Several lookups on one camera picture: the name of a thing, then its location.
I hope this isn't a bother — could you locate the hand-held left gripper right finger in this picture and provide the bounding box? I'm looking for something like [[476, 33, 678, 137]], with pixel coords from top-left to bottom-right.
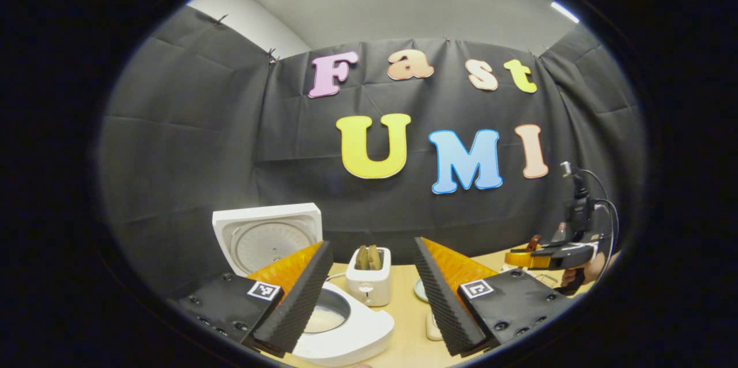
[[413, 236, 574, 357]]

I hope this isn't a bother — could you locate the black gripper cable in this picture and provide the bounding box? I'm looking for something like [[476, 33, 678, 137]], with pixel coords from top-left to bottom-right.
[[579, 168, 622, 277]]

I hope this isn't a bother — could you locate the clear rice container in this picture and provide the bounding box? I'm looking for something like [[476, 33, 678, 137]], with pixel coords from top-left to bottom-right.
[[425, 310, 445, 341]]

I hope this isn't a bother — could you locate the white rice cooker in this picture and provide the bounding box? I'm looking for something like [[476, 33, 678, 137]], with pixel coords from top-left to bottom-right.
[[212, 203, 396, 367]]

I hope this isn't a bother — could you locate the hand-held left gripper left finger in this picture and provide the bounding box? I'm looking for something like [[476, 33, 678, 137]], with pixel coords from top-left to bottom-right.
[[173, 241, 334, 357]]

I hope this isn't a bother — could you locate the white toaster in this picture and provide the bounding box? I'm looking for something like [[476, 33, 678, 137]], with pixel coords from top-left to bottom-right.
[[345, 247, 393, 308]]

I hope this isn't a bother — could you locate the small ceiling light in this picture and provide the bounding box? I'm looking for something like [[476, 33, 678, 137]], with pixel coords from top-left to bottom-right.
[[550, 1, 581, 24]]

